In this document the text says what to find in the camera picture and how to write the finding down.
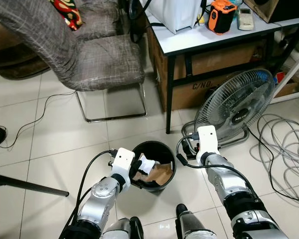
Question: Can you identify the black table leg frame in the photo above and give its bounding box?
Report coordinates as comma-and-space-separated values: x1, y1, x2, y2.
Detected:
0, 171, 70, 198

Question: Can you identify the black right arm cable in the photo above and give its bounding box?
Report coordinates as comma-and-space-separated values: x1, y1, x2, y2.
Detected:
175, 131, 255, 200

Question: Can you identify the small brown box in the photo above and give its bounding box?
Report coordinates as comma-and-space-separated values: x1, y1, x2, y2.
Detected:
256, 0, 299, 24

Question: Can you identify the black round rubbish bin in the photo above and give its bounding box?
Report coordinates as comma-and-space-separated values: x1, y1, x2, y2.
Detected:
131, 141, 176, 192

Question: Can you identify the robot leg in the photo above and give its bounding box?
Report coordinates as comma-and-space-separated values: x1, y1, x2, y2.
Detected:
175, 203, 221, 239
101, 216, 144, 239

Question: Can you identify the grey cable bundle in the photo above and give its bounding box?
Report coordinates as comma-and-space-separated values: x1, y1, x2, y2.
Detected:
247, 114, 299, 202

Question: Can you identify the white slanted pole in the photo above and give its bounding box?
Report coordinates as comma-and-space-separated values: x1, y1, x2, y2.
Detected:
275, 46, 299, 104

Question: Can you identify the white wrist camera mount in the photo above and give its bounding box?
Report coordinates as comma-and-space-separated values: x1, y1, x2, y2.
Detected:
111, 147, 136, 177
195, 125, 220, 161

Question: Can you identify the grey fabric chair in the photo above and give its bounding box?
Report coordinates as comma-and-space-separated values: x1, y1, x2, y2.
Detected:
0, 0, 148, 123

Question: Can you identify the robot left leg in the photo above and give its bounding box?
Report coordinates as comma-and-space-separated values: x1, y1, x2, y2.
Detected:
101, 216, 144, 239

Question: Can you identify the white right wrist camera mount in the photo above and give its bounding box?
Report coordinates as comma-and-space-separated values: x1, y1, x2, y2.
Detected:
195, 125, 220, 161

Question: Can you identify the orange black device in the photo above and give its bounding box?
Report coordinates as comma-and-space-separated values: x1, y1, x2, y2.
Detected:
207, 0, 238, 35

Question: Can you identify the small red box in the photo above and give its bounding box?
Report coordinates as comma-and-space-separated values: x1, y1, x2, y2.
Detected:
274, 71, 290, 86

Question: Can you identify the white paper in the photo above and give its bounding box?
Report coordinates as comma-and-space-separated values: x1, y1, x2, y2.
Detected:
138, 154, 158, 176

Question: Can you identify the robot right leg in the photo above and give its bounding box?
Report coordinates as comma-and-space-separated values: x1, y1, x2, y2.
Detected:
175, 203, 221, 239

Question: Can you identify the large brown cardboard carton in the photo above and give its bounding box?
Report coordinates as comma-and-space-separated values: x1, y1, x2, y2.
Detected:
150, 39, 295, 111

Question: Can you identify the white desk black frame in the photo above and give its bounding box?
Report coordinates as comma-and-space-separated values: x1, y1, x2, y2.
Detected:
145, 10, 299, 135

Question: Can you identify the white remote control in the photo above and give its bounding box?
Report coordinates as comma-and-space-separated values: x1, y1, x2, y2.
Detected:
238, 7, 255, 31

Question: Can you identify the brown round stool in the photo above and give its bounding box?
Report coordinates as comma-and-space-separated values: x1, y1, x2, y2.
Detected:
0, 20, 53, 81

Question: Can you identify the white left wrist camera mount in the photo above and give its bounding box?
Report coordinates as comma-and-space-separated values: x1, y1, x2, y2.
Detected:
111, 147, 136, 177

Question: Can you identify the grey floor fan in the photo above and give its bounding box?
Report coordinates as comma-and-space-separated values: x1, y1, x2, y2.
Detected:
181, 68, 276, 151

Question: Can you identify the colourful patterned cloth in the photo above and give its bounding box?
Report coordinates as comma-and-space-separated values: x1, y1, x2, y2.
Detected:
50, 0, 84, 31

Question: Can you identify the white bag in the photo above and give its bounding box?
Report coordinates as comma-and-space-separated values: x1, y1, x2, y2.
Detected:
149, 0, 206, 34

